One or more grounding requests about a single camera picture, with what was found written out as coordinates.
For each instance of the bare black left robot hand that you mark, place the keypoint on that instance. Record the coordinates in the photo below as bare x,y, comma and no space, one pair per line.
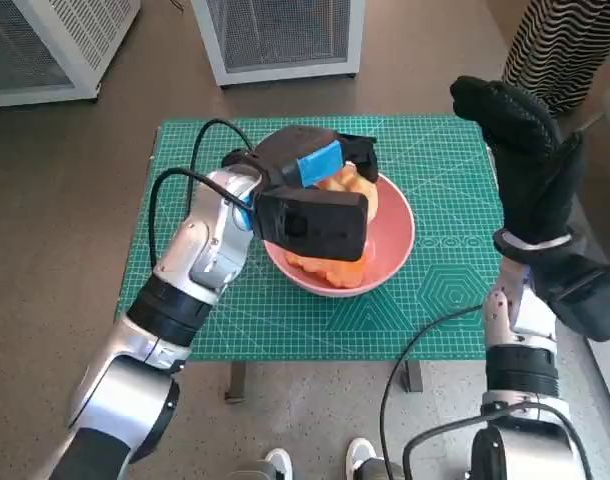
295,147

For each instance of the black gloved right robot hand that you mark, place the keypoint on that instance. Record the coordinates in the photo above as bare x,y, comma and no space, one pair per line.
535,185

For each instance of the round toy bread bun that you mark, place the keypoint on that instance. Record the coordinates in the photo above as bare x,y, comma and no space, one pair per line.
355,187

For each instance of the pink bowl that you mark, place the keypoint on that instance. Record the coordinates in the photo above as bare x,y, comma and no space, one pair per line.
392,225

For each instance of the long orange toy bread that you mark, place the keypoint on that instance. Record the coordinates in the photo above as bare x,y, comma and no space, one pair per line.
335,272

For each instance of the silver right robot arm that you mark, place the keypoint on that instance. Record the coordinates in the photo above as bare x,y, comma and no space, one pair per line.
522,370

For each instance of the narrow white mesh cabinet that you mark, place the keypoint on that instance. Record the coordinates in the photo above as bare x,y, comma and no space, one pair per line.
280,35

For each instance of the person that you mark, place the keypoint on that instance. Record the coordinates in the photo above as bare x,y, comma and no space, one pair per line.
560,50

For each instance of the green cutting mat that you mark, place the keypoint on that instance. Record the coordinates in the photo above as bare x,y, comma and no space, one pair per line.
285,325

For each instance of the grey table leg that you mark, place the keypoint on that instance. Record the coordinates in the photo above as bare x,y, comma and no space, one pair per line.
414,377
236,380

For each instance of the wide white mesh cabinet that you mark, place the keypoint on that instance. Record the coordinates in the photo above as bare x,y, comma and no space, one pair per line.
60,45

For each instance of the white left robot foot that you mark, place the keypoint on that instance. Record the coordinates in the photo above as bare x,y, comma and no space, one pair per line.
280,465

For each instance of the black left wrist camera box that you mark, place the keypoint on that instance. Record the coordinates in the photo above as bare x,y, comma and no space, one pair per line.
310,225

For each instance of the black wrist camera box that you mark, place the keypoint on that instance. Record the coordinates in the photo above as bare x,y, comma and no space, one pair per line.
585,305
310,225

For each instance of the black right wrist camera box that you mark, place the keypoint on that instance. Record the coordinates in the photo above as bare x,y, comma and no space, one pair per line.
585,305

